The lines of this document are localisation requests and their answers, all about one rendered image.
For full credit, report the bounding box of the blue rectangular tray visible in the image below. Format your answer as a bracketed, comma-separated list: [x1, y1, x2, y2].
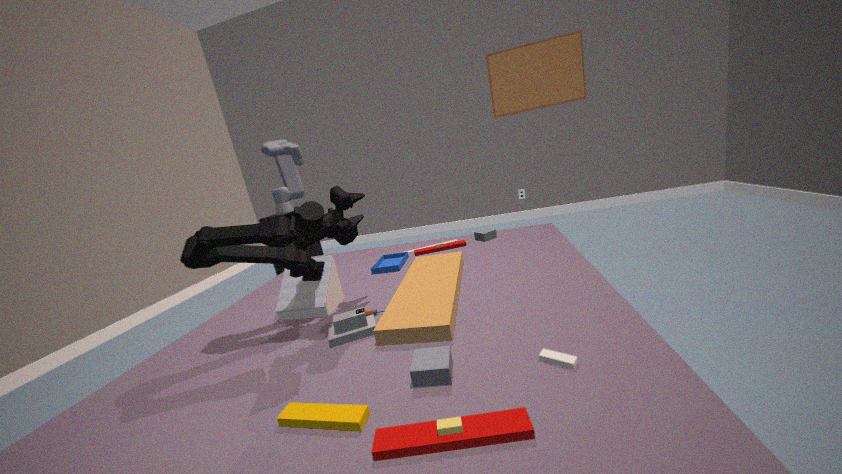
[371, 252, 409, 274]

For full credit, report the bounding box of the red flat bar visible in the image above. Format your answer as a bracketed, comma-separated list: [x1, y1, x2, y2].
[371, 407, 535, 461]
[414, 240, 467, 256]

